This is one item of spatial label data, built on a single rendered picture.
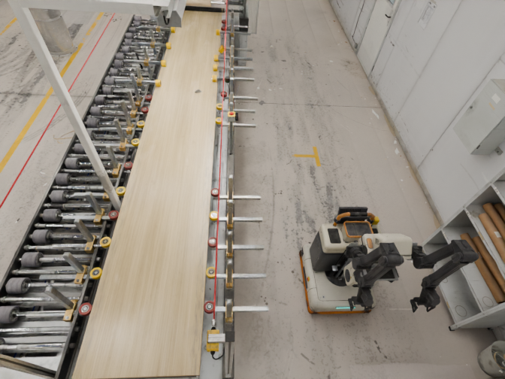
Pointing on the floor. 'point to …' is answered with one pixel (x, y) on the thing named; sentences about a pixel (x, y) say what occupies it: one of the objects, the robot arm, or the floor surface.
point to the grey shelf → (482, 301)
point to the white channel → (21, 9)
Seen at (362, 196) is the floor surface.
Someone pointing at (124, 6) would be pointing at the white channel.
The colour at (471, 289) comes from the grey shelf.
